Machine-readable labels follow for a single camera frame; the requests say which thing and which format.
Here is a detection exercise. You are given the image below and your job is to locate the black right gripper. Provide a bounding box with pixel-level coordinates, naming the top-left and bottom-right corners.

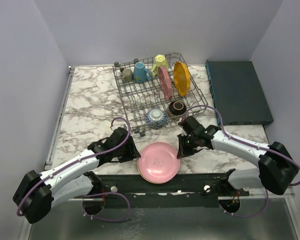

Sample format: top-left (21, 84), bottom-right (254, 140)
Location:
top-left (177, 132), bottom-right (199, 159)

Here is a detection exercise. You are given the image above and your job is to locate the plain pink round plate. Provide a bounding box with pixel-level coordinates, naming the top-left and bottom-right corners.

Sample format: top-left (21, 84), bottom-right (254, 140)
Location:
top-left (137, 142), bottom-right (181, 175)

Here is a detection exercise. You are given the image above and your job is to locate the red patterned glass bowl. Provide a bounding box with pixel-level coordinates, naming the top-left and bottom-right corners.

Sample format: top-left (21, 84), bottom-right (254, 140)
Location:
top-left (145, 108), bottom-right (167, 129)

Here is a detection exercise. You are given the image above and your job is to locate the brown patterned bowl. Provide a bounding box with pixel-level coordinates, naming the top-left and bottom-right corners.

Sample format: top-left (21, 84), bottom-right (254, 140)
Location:
top-left (167, 100), bottom-right (187, 118)

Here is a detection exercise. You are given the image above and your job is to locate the grey wire dish rack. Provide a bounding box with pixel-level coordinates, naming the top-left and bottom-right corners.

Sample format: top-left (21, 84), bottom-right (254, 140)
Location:
top-left (112, 53), bottom-right (208, 137)

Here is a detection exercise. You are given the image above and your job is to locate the orange polka dot plate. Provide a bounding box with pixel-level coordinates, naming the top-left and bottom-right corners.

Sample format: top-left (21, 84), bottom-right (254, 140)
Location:
top-left (173, 61), bottom-right (191, 97)

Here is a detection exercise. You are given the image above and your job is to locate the small grey cup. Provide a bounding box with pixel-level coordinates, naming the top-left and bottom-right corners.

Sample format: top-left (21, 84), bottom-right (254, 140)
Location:
top-left (121, 68), bottom-right (134, 83)

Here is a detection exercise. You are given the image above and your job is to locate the blue floral mug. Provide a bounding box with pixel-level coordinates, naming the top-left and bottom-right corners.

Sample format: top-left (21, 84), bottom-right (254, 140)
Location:
top-left (133, 62), bottom-right (153, 84)

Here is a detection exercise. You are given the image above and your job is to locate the pale yellow mug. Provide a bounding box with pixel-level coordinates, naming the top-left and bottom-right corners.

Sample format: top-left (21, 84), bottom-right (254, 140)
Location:
top-left (151, 54), bottom-right (168, 76)

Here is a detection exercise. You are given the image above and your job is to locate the beige bottom plate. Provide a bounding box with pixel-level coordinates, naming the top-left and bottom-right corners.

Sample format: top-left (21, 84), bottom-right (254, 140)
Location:
top-left (140, 173), bottom-right (176, 185)

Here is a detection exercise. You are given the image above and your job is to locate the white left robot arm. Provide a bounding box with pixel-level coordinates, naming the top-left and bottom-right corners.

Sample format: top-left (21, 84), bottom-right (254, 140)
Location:
top-left (12, 127), bottom-right (141, 224)

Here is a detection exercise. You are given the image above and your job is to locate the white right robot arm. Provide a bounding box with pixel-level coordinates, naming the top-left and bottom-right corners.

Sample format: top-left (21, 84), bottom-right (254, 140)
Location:
top-left (177, 116), bottom-right (299, 196)

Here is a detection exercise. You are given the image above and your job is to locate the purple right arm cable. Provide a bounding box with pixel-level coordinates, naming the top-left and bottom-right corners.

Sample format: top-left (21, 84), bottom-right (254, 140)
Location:
top-left (179, 104), bottom-right (300, 218)

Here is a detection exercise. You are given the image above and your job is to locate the blue network switch box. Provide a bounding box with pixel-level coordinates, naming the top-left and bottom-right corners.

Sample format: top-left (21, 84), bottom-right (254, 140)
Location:
top-left (205, 60), bottom-right (274, 126)

